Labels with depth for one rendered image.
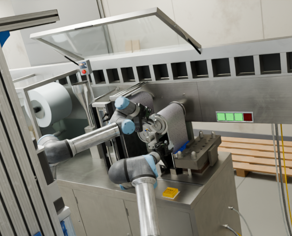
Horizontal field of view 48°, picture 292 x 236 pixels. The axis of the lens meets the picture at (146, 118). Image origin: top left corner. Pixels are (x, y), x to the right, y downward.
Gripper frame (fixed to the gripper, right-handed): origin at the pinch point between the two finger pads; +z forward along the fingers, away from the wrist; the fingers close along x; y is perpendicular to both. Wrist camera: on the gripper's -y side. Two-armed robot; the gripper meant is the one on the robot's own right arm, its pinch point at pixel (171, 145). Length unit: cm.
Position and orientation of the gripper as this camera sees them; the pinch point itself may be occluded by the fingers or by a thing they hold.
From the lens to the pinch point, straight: 216.9
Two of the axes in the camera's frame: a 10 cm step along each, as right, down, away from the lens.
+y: -2.0, -9.3, -3.1
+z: 5.4, -3.6, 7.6
